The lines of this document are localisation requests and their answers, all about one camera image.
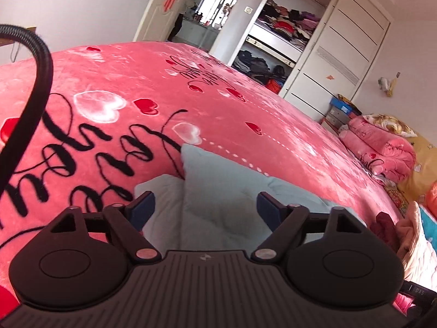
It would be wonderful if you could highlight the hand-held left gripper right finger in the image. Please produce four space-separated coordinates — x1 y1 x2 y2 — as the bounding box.
251 191 374 263

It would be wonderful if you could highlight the black flexible cable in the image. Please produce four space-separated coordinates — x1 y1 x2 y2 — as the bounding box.
0 24 54 195

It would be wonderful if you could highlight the red heart-print bed blanket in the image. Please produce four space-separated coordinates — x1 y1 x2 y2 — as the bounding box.
0 41 410 318

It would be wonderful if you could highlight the white wardrobe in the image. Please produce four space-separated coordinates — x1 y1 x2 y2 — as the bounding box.
208 0 391 124

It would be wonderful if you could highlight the teal flower-print pillow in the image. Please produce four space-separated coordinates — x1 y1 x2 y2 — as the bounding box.
419 208 437 228

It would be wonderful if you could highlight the white room door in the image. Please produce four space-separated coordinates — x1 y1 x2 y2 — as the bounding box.
132 0 203 43

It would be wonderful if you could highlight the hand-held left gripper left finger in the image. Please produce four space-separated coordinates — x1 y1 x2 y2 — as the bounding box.
44 191 163 263

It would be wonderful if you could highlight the dark red cloth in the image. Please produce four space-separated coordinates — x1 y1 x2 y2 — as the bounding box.
375 211 401 251

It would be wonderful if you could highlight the pile of mixed colourful clothes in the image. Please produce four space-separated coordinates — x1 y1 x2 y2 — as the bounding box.
256 3 321 46

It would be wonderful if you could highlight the pile of dark clothes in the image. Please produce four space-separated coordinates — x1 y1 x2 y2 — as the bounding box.
235 49 288 93

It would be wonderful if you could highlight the orange pillow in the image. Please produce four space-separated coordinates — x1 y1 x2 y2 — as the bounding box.
425 180 437 210

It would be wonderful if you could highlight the pink quilted blanket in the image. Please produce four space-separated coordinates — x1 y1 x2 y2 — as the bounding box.
398 201 437 292

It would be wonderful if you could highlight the folded pink fleece blanket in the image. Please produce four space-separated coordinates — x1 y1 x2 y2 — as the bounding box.
338 114 417 182

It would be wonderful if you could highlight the white and yellow wall hanging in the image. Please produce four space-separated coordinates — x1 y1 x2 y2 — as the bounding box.
376 71 401 98

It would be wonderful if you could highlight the light blue garment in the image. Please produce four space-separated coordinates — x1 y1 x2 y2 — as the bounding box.
134 143 337 251

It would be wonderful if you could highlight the wooden desk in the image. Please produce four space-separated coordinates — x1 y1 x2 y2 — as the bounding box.
0 25 37 48

